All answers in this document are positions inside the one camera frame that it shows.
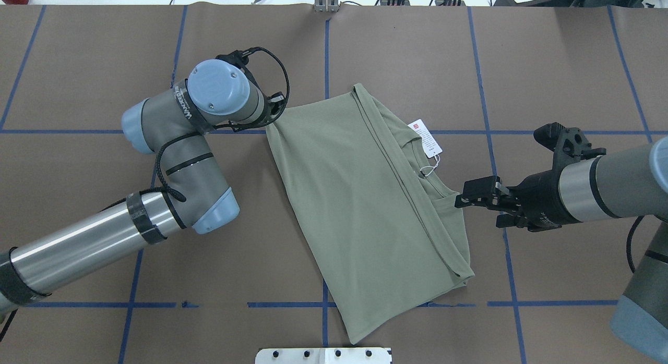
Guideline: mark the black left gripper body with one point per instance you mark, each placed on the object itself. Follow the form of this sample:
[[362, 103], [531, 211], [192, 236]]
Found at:
[[272, 113]]

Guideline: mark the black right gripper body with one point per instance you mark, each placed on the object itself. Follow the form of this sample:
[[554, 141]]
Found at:
[[540, 195]]

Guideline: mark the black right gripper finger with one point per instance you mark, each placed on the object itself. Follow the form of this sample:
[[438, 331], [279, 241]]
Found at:
[[481, 188], [490, 202]]

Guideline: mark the olive green long-sleeve shirt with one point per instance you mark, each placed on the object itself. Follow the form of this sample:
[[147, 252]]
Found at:
[[381, 225]]

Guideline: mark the right robot arm grey silver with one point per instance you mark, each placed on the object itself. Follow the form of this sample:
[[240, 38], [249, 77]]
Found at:
[[584, 185]]

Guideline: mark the left robot arm grey silver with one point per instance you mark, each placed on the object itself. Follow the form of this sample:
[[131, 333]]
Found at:
[[191, 190]]

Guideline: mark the white clothing tag card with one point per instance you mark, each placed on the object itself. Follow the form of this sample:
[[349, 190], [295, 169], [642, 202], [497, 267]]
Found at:
[[430, 146]]

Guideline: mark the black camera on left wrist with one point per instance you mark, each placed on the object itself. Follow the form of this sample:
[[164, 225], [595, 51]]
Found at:
[[238, 58]]

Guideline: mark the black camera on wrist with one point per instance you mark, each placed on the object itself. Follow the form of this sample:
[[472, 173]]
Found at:
[[568, 144], [238, 58]]

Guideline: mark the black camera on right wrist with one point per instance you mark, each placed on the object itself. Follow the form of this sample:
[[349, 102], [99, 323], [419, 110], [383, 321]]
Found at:
[[568, 144]]

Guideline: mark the aluminium frame post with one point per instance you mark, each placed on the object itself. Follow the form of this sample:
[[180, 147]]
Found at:
[[326, 6]]

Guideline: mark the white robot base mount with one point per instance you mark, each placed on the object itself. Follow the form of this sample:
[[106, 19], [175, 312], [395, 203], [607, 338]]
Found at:
[[325, 355]]

